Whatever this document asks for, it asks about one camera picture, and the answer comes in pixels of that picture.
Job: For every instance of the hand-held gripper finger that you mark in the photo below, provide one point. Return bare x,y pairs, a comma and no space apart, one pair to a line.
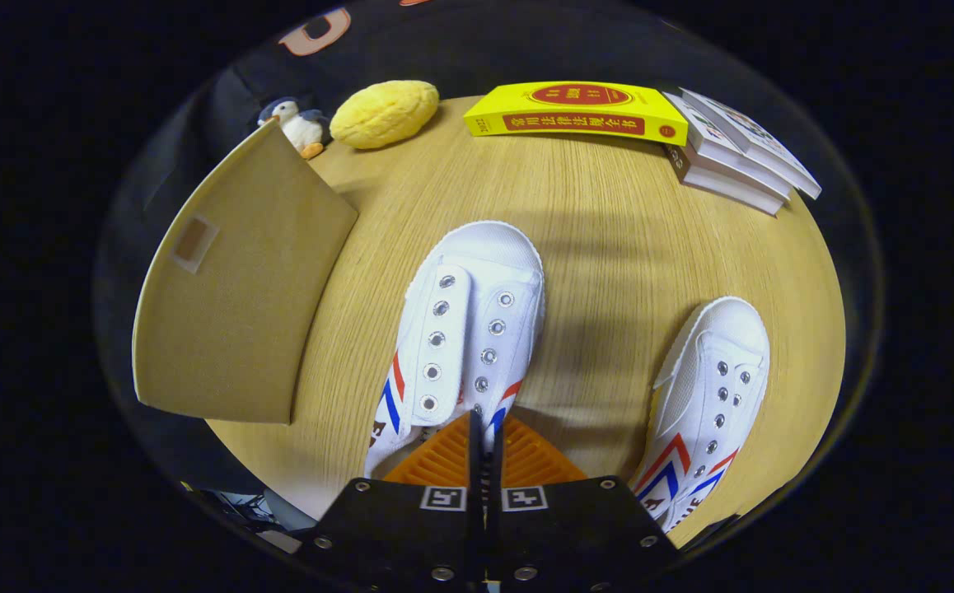
475,469
494,469

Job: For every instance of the white canvas shoe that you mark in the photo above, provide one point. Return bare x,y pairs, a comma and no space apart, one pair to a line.
708,395
477,288

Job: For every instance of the yellow plush ball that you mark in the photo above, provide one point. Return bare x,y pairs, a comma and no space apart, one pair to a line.
382,114

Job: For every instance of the yellow book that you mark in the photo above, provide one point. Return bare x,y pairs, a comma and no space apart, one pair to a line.
576,107

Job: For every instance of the penguin plush toy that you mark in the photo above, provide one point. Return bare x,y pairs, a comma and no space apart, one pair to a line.
300,128

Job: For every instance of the white illustrated cover book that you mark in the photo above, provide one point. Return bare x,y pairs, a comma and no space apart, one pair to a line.
757,140

